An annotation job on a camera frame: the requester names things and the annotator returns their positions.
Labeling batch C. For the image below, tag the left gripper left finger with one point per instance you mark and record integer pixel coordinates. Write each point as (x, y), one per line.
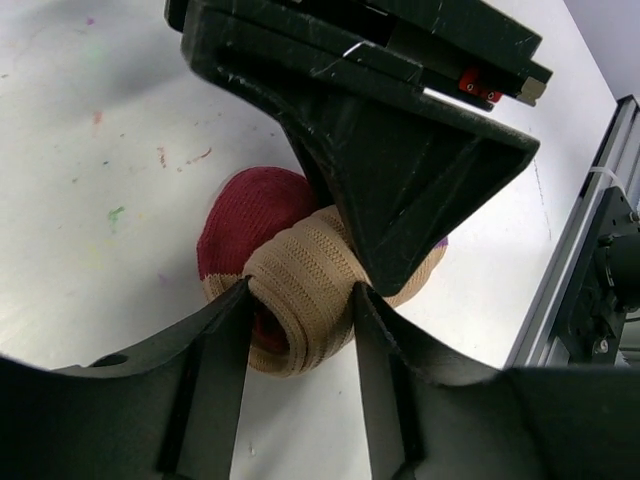
(165, 408)

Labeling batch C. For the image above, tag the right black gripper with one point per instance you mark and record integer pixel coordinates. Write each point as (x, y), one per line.
(385, 103)

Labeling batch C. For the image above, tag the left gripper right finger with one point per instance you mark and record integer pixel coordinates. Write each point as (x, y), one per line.
(431, 412)

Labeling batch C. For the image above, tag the tan maroon purple striped sock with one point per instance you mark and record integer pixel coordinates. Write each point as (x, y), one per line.
(267, 227)

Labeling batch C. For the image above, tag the aluminium front rail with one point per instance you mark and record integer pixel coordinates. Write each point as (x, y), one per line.
(615, 165)

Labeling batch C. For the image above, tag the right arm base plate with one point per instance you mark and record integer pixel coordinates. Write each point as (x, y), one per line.
(604, 286)

